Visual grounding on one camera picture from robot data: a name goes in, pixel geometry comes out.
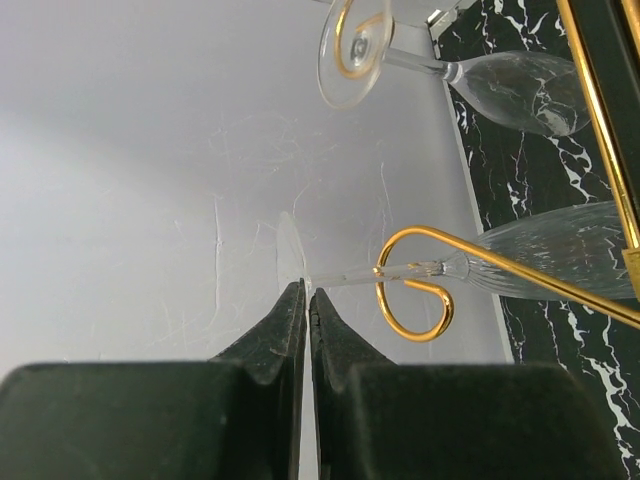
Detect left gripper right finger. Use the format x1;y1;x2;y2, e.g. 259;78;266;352
309;290;624;479

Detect gold wire wine glass rack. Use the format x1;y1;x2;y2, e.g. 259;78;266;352
334;0;640;344

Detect clear wine glass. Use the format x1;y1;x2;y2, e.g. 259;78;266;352
276;201;635;301
317;1;590;137

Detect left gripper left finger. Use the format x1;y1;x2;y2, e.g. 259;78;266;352
1;282;305;479

